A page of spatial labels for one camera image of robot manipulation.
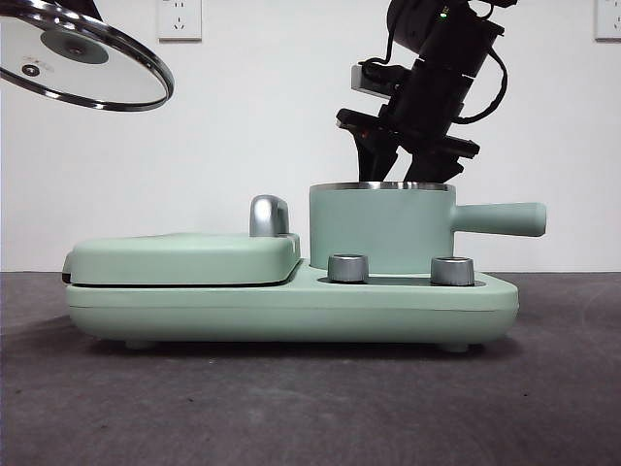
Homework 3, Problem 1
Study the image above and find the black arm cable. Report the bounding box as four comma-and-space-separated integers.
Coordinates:
455, 46, 509, 125

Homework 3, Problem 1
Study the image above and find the mint green hinged griddle cover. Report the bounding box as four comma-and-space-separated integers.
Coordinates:
61, 231, 303, 288

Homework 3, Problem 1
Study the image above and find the mint green handled steamer pot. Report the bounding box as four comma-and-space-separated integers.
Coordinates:
309, 180, 548, 276

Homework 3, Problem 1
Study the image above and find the white wall socket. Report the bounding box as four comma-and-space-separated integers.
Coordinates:
595, 0, 621, 42
157, 0, 203, 42

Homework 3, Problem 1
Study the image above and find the silver control knob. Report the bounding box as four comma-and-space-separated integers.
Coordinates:
327, 252, 370, 284
429, 255, 476, 287

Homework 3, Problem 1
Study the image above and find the mint green breakfast machine base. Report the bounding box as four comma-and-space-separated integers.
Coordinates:
65, 256, 520, 352

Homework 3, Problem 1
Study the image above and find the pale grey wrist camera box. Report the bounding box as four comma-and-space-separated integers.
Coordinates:
348, 64, 390, 96

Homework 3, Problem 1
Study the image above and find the silver griddle cover handle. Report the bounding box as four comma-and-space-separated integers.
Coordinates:
248, 194, 292, 239

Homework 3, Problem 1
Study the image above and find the glass lid green knob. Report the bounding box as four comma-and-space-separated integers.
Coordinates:
0, 0, 176, 114

